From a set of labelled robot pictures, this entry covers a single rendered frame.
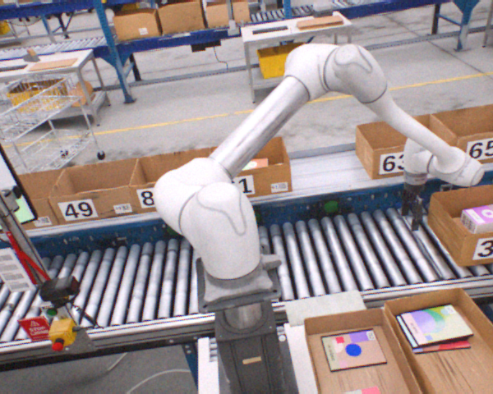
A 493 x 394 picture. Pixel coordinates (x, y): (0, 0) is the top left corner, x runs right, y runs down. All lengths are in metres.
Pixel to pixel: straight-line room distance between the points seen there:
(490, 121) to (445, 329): 1.32
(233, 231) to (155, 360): 1.72
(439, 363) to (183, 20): 5.30
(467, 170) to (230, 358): 1.01
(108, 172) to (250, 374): 1.41
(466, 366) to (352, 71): 1.00
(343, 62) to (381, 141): 1.18
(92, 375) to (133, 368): 0.23
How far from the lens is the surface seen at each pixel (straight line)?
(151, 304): 1.83
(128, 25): 6.20
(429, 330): 1.60
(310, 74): 1.31
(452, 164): 1.59
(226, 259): 1.00
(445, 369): 1.57
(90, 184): 2.42
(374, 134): 2.32
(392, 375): 1.53
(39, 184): 2.51
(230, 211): 0.95
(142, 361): 2.63
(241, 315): 1.18
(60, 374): 2.80
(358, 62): 1.24
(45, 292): 1.59
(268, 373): 1.38
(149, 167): 2.29
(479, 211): 2.09
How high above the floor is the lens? 2.05
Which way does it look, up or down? 35 degrees down
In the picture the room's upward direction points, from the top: 9 degrees counter-clockwise
